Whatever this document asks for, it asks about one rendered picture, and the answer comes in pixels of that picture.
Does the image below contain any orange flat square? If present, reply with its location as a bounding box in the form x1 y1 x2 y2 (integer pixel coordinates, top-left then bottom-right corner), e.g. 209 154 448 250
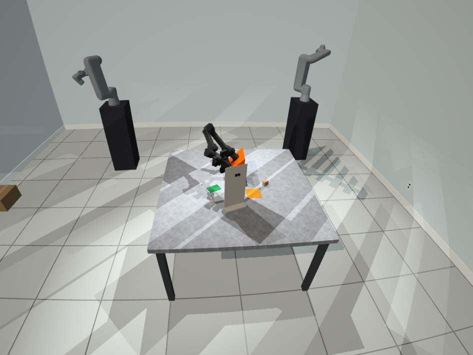
245 188 262 198

